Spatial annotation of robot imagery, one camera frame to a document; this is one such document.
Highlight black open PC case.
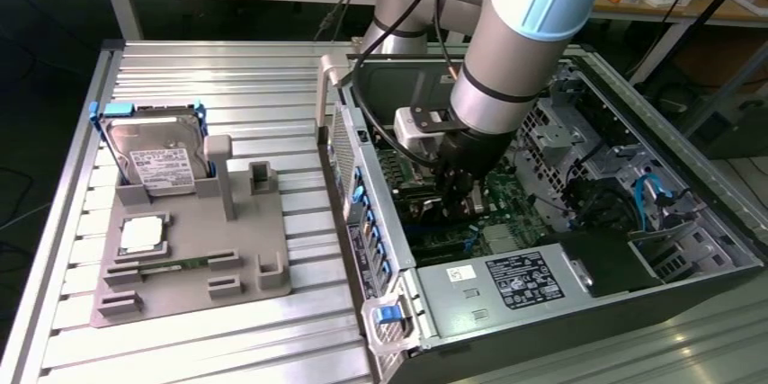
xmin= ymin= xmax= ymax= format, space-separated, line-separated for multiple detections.
xmin=316 ymin=53 xmax=768 ymax=384

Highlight black expansion slot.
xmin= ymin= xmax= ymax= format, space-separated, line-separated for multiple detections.
xmin=413 ymin=239 xmax=471 ymax=255
xmin=413 ymin=250 xmax=476 ymax=267

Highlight green motherboard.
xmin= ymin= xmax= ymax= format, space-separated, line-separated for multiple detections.
xmin=376 ymin=140 xmax=577 ymax=268

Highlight black hanging cable with plug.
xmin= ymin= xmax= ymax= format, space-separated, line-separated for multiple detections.
xmin=311 ymin=0 xmax=361 ymax=41

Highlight grey parts rack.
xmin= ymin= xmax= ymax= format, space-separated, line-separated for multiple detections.
xmin=88 ymin=134 xmax=295 ymax=329

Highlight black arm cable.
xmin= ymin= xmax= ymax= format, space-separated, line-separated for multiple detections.
xmin=349 ymin=0 xmax=461 ymax=168

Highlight cluttered wooden desk grey frame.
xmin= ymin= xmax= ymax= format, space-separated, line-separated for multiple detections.
xmin=587 ymin=0 xmax=768 ymax=85

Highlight dark computer tower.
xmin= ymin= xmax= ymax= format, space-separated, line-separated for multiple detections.
xmin=689 ymin=95 xmax=768 ymax=160

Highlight black wire bundle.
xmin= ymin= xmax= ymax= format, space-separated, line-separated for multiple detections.
xmin=567 ymin=176 xmax=639 ymax=233

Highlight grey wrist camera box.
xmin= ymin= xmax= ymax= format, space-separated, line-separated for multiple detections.
xmin=392 ymin=107 xmax=451 ymax=161

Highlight green RAM stick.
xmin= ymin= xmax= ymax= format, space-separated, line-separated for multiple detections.
xmin=137 ymin=256 xmax=212 ymax=272

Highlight silver CPU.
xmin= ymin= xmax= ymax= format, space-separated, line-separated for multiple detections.
xmin=117 ymin=217 xmax=172 ymax=255

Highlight blue case latch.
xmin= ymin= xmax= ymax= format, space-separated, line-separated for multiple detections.
xmin=372 ymin=305 xmax=403 ymax=326

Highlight light blue wire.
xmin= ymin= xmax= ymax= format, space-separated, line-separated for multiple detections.
xmin=633 ymin=170 xmax=671 ymax=235

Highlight black fan shroud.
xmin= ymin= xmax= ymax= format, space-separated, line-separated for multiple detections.
xmin=533 ymin=230 xmax=665 ymax=298

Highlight silver chipset heatsink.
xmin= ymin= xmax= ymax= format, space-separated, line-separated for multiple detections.
xmin=481 ymin=226 xmax=521 ymax=255

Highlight grey power supply unit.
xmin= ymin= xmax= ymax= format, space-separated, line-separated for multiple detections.
xmin=416 ymin=242 xmax=596 ymax=344

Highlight hard disk with blue bracket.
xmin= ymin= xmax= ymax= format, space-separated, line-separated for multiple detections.
xmin=88 ymin=103 xmax=211 ymax=199

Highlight empty metal disk bay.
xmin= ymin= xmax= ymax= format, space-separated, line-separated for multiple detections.
xmin=627 ymin=215 xmax=752 ymax=287

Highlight blue card retainer clips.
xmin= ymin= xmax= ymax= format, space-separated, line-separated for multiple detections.
xmin=352 ymin=166 xmax=399 ymax=280

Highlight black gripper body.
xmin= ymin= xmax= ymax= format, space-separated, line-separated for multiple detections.
xmin=435 ymin=128 xmax=517 ymax=187

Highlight perforated metal drive cage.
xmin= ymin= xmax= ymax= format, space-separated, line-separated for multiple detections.
xmin=519 ymin=59 xmax=637 ymax=187

